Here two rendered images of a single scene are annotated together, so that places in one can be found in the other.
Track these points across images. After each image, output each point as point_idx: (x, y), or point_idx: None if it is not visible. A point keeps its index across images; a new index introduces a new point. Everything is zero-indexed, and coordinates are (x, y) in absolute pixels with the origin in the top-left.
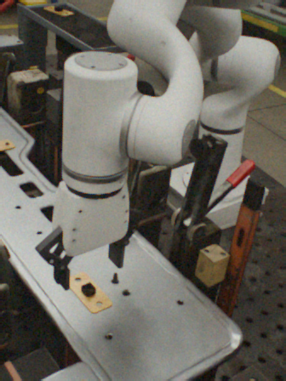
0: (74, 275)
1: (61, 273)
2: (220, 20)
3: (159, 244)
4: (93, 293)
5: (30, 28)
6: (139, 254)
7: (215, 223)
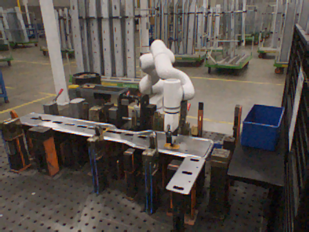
0: (165, 144)
1: (170, 138)
2: None
3: None
4: (173, 145)
5: (76, 96)
6: (173, 136)
7: None
